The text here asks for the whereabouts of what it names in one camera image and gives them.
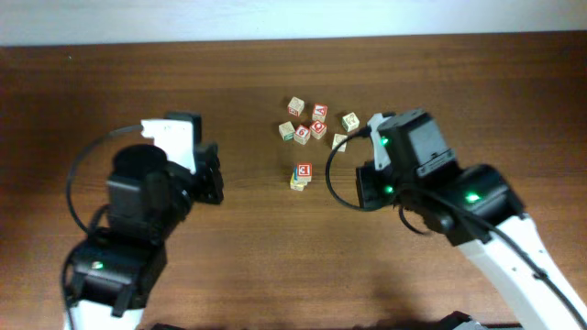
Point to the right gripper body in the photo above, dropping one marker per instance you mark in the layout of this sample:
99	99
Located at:
367	186

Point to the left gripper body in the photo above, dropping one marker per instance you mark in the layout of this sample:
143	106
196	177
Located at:
204	189

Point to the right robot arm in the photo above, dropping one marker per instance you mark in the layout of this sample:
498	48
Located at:
475	208

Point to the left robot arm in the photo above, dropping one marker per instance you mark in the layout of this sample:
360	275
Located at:
106	280

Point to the plain wooden block right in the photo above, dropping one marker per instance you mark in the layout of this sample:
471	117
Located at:
339	142

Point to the green edged block right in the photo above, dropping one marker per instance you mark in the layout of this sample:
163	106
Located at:
350	122

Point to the green edged block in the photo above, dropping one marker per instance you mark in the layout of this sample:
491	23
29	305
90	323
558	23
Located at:
350	122
286	131

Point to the red letter Q block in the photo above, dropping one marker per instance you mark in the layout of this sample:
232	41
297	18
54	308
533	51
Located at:
318	129

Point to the red number 6 block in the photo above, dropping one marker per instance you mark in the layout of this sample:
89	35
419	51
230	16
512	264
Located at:
302	134

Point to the green edged block centre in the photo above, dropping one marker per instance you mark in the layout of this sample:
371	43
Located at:
286	131

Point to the red letter V block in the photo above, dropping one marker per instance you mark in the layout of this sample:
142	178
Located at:
319	112

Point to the wooden block red top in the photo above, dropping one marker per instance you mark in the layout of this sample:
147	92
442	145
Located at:
296	106

